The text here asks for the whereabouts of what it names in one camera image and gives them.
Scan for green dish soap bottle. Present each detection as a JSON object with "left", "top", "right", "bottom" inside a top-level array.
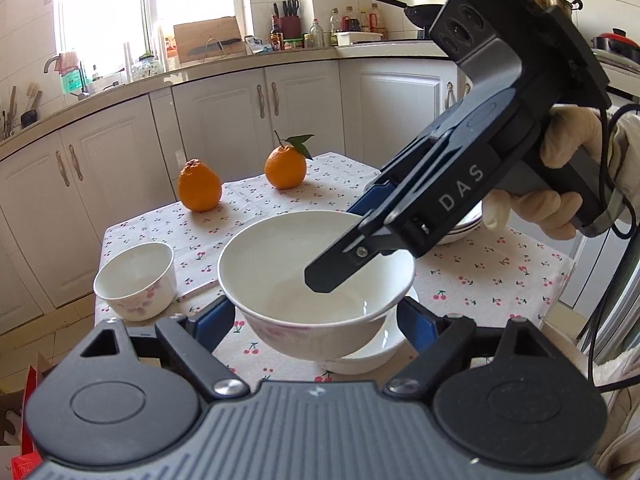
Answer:
[{"left": 62, "top": 67, "right": 86, "bottom": 94}]

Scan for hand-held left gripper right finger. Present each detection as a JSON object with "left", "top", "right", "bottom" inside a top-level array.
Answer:
[{"left": 384, "top": 296, "right": 557, "bottom": 402}]

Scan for metal faucet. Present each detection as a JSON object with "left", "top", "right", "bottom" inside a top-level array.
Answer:
[{"left": 43, "top": 52, "right": 92, "bottom": 99}]

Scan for cherry print tablecloth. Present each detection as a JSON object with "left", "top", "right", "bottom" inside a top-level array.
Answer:
[{"left": 94, "top": 152, "right": 576, "bottom": 386}]

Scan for dark red knife block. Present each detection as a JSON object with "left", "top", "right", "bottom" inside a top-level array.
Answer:
[{"left": 272, "top": 0, "right": 301, "bottom": 41}]

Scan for orange with green leaf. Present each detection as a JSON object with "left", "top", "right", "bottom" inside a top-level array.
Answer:
[{"left": 264, "top": 131, "right": 316, "bottom": 190}]

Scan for red box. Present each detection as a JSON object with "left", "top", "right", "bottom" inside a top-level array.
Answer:
[{"left": 10, "top": 452, "right": 49, "bottom": 480}]

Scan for lidded glass jar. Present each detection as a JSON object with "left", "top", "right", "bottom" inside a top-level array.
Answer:
[{"left": 131, "top": 53, "right": 161, "bottom": 81}]

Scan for white kitchen cabinets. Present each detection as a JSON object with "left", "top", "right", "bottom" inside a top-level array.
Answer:
[{"left": 0, "top": 55, "right": 640, "bottom": 336}]

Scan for dish brush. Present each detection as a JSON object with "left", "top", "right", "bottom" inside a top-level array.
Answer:
[{"left": 21, "top": 84, "right": 44, "bottom": 129}]

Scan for grey kitchen countertop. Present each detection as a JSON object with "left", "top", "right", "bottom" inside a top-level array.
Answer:
[{"left": 0, "top": 42, "right": 451, "bottom": 161}]

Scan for kitchen window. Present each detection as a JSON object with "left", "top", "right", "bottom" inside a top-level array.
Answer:
[{"left": 52, "top": 0, "right": 247, "bottom": 67}]

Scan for person's right hand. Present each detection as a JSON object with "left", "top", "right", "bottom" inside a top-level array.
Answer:
[{"left": 482, "top": 105, "right": 603, "bottom": 241}]

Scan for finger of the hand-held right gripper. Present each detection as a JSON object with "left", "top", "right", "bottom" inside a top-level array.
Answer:
[
  {"left": 304, "top": 209, "right": 402, "bottom": 295},
  {"left": 346, "top": 175, "right": 402, "bottom": 217}
]

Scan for wooden cutting board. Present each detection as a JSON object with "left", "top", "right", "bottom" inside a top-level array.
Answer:
[{"left": 173, "top": 16, "right": 241, "bottom": 59}]

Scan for plain white bowl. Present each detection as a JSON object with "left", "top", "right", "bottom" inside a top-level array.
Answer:
[{"left": 320, "top": 285, "right": 420, "bottom": 376}]

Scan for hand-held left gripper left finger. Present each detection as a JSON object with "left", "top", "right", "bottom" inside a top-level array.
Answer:
[{"left": 77, "top": 296, "right": 251, "bottom": 402}]

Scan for cardboard box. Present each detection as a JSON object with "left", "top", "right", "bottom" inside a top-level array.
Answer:
[{"left": 0, "top": 350, "right": 57, "bottom": 447}]

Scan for black cable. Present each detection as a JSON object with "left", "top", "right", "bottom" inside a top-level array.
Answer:
[{"left": 575, "top": 104, "right": 640, "bottom": 396}]

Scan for bumpy orange without leaf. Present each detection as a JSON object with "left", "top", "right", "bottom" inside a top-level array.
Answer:
[{"left": 178, "top": 158, "right": 222, "bottom": 212}]

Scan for black kitchen knife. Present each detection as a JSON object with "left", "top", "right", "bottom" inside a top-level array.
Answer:
[{"left": 189, "top": 37, "right": 245, "bottom": 58}]

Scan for white rectangular tray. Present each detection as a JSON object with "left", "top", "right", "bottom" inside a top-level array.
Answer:
[{"left": 336, "top": 31, "right": 384, "bottom": 47}]

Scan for white bowl with pink flowers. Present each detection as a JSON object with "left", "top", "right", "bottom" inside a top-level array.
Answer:
[{"left": 217, "top": 210, "right": 417, "bottom": 362}]

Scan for red lidded pot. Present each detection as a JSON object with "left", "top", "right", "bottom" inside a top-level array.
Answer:
[{"left": 590, "top": 28, "right": 640, "bottom": 64}]

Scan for black wok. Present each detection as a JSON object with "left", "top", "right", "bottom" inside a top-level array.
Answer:
[{"left": 368, "top": 0, "right": 447, "bottom": 32}]

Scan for stainless steel pot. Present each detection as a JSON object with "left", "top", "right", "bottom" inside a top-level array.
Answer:
[{"left": 527, "top": 0, "right": 584, "bottom": 24}]

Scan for small white bowl pink print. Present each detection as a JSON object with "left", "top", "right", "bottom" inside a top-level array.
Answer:
[{"left": 93, "top": 242, "right": 177, "bottom": 322}]

